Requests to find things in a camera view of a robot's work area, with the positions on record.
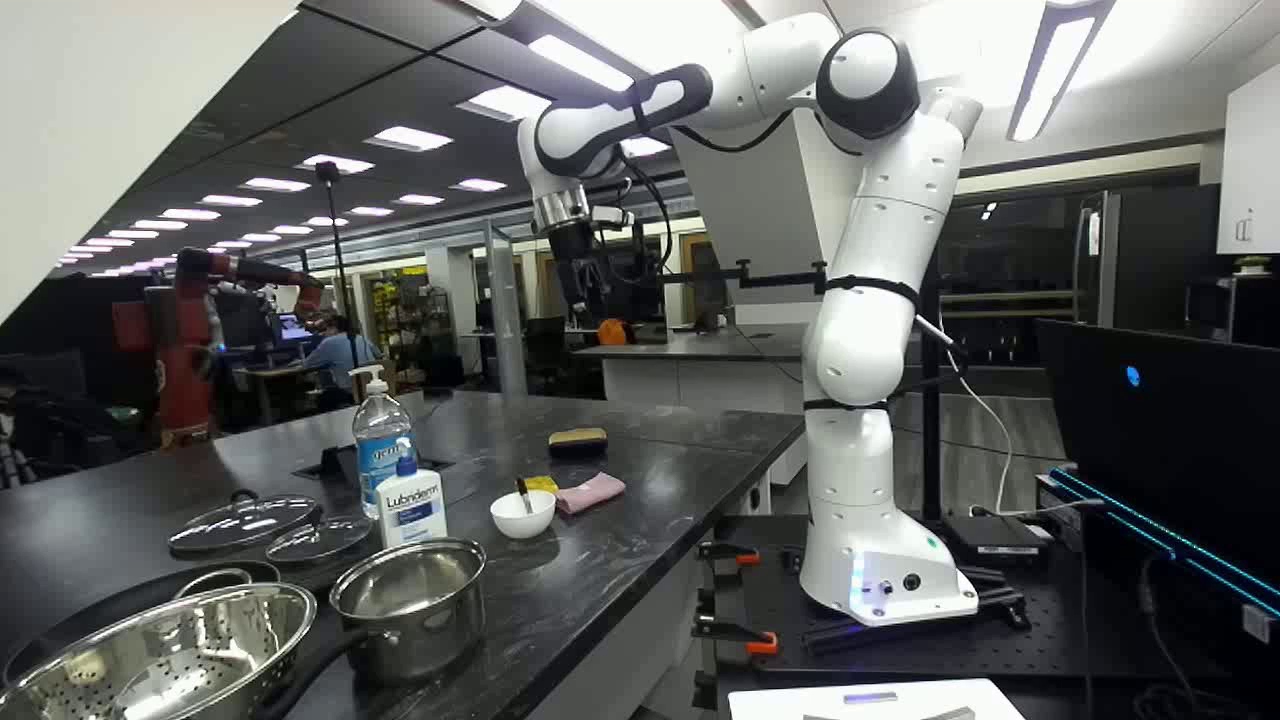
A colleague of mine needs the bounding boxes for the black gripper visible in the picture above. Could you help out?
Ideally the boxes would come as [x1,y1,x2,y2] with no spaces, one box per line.
[548,214,631,326]

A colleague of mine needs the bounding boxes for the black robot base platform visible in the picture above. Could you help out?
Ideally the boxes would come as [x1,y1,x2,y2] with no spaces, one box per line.
[714,510,1280,720]

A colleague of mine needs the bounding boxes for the small white bowl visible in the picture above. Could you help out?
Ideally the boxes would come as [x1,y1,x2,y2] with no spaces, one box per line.
[488,489,558,545]

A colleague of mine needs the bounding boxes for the tan brush with black bristles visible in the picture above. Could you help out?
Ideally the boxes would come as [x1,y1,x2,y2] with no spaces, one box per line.
[543,422,611,454]

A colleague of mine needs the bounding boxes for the black tripod stand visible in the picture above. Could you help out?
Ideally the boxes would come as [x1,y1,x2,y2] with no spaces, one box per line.
[310,154,355,336]

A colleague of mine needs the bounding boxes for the person in blue shirt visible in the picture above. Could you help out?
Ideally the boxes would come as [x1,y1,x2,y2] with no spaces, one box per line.
[300,310,385,402]

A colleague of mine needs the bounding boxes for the clear hand sanitizer pump bottle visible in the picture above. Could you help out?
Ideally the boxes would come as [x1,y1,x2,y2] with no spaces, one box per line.
[346,364,420,523]

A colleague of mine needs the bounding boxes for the white lotion bottle blue cap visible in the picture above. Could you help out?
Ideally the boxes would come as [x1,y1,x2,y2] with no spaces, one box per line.
[377,454,451,553]

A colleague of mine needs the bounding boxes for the black orange bar clamp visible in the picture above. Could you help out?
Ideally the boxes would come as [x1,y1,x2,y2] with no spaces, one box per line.
[692,596,784,669]
[692,535,766,575]

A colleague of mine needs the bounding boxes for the steel pot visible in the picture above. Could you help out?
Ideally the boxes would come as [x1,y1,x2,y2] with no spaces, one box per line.
[323,535,492,687]

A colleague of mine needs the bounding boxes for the person in red shirt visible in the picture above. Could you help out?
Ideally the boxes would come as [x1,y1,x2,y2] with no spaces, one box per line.
[142,247,231,450]

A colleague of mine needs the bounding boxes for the black power box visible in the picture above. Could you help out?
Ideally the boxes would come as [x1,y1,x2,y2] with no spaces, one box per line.
[937,510,1054,565]

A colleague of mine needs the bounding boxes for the rectangular ceiling light panel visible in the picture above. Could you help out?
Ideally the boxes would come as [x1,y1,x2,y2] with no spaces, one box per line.
[1005,0,1117,148]

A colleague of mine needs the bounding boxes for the white paper note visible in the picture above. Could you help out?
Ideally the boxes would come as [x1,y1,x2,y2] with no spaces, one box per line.
[723,675,1026,720]

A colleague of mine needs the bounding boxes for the steel colander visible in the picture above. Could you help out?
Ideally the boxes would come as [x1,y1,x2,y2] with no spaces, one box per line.
[0,569,323,720]

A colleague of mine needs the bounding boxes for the black computer monitor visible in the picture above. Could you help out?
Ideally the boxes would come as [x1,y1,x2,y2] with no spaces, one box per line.
[1035,319,1280,632]

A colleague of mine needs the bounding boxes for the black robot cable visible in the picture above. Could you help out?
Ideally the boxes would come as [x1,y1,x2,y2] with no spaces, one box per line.
[611,103,802,283]

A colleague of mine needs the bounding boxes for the black camera mounting rod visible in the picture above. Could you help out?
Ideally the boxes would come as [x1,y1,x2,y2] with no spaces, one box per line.
[654,262,922,304]

